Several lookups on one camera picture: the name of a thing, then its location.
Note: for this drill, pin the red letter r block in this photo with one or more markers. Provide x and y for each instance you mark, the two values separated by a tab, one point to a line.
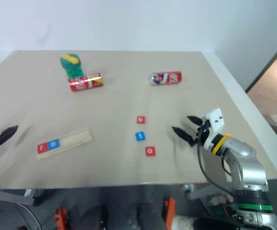
42	148

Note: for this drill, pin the yellow zip tie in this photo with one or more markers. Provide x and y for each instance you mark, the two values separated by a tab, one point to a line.
218	145

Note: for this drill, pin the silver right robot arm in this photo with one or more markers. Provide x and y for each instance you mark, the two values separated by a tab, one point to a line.
248	167

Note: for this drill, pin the red letter tile b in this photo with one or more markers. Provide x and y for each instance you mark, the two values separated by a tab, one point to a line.
141	120

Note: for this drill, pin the blue letter o block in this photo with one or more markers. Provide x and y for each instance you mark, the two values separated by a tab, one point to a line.
54	144

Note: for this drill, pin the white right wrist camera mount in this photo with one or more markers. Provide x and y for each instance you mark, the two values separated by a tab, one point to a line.
214	119

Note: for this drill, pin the tray with robo letter tiles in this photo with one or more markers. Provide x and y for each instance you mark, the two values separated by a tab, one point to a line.
76	139

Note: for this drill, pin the orange and black clamp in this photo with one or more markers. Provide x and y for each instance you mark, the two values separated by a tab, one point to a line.
170	213
61	219

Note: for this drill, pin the red soda can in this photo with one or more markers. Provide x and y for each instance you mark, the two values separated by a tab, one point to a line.
168	78

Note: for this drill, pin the red letter tile o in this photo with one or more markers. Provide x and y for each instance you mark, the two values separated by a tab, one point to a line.
150	151

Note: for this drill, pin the blue letter t block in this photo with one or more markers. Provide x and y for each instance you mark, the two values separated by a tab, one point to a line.
140	136

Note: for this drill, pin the green and yellow toy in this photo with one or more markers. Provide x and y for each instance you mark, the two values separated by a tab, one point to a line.
69	62

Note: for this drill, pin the red can with yellow stripe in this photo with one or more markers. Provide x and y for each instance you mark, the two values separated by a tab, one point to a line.
84	83

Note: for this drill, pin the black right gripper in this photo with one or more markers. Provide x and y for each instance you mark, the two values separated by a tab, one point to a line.
200	134

